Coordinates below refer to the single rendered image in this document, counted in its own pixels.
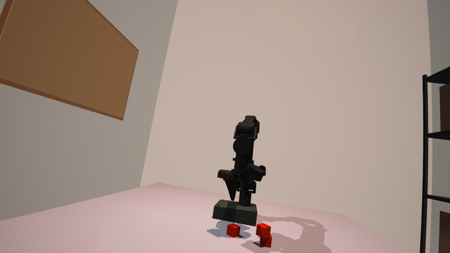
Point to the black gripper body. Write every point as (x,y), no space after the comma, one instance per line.
(235,173)

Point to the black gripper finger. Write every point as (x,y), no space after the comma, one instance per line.
(232,187)
(244,187)

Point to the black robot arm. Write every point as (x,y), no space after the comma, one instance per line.
(246,133)

